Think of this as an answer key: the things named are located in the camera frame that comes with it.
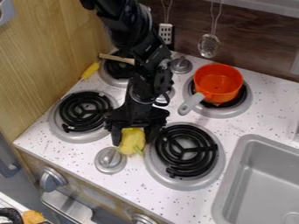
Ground toy sink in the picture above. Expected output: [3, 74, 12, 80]
[210, 133, 299, 224]

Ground toy stove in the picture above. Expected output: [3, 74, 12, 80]
[47, 50, 255, 193]

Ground wooden board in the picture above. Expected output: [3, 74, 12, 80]
[0, 0, 115, 144]

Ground orange pot with grey handle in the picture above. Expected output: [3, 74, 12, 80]
[176, 63, 246, 117]

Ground wooden tool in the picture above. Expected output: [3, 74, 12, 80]
[98, 52, 137, 66]

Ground yellow toy with green stem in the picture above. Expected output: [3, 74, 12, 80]
[117, 127, 148, 158]

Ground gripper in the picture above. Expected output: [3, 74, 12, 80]
[103, 98, 171, 147]

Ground white spatula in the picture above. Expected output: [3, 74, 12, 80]
[157, 0, 176, 46]

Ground long yellow toy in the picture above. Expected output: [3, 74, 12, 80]
[79, 61, 102, 81]

